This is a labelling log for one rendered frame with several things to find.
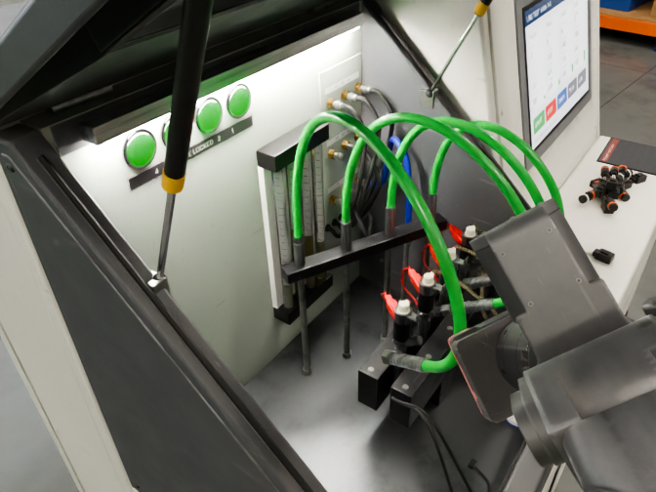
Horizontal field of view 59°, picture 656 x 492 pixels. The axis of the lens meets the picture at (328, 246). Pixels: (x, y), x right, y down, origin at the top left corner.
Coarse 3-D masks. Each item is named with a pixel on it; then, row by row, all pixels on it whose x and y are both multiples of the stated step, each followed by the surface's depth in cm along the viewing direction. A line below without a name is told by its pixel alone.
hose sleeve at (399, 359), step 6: (390, 354) 78; (396, 354) 77; (402, 354) 76; (408, 354) 75; (390, 360) 77; (396, 360) 76; (402, 360) 75; (408, 360) 73; (414, 360) 72; (420, 360) 71; (402, 366) 75; (408, 366) 73; (414, 366) 72; (420, 366) 71; (426, 372) 71
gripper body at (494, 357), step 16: (512, 320) 43; (480, 336) 43; (496, 336) 43; (512, 336) 40; (464, 352) 42; (480, 352) 43; (496, 352) 43; (512, 352) 40; (464, 368) 43; (480, 368) 42; (496, 368) 42; (512, 368) 40; (528, 368) 37; (480, 384) 42; (496, 384) 42; (512, 384) 42; (480, 400) 42; (496, 400) 42; (496, 416) 42
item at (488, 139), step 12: (444, 120) 85; (456, 120) 84; (420, 132) 89; (468, 132) 84; (480, 132) 83; (408, 144) 91; (492, 144) 82; (396, 156) 93; (504, 156) 82; (516, 168) 82; (528, 180) 82; (540, 192) 83; (480, 276) 96
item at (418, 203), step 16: (320, 112) 73; (336, 112) 69; (352, 128) 66; (368, 128) 65; (304, 144) 80; (368, 144) 65; (384, 144) 63; (304, 160) 83; (384, 160) 63; (400, 176) 61; (416, 192) 61; (416, 208) 61; (432, 224) 60; (432, 240) 60; (448, 256) 60; (448, 272) 60; (448, 288) 60; (464, 304) 61; (464, 320) 61; (432, 368) 69; (448, 368) 66
